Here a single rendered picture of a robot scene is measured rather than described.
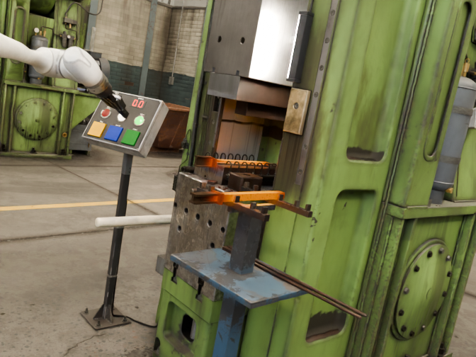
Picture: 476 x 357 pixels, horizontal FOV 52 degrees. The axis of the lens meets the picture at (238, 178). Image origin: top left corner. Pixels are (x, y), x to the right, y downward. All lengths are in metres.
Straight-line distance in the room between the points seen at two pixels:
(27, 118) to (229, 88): 4.94
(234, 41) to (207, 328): 1.18
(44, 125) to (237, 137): 4.71
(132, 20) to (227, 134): 9.24
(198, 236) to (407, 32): 1.19
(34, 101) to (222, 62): 4.87
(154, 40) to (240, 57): 9.83
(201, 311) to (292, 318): 0.38
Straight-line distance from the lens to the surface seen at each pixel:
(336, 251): 2.12
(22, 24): 6.67
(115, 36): 11.21
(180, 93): 11.40
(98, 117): 2.49
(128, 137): 2.33
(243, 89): 1.99
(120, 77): 11.32
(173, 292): 2.24
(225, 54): 2.07
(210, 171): 2.06
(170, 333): 2.37
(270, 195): 1.63
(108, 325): 2.71
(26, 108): 6.73
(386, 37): 2.09
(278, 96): 2.13
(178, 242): 2.16
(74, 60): 1.94
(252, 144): 2.43
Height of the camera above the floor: 1.30
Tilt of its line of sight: 10 degrees down
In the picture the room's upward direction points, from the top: 10 degrees clockwise
